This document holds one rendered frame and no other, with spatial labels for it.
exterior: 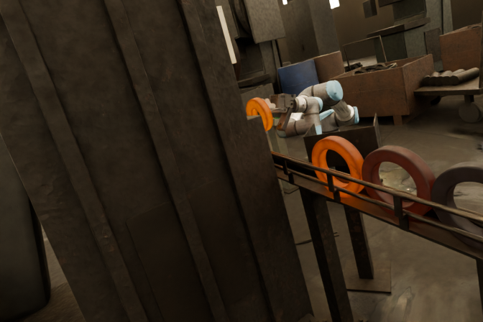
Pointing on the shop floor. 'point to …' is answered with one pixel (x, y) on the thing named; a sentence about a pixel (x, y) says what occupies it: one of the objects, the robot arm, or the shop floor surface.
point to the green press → (410, 6)
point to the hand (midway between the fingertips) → (258, 111)
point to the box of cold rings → (461, 48)
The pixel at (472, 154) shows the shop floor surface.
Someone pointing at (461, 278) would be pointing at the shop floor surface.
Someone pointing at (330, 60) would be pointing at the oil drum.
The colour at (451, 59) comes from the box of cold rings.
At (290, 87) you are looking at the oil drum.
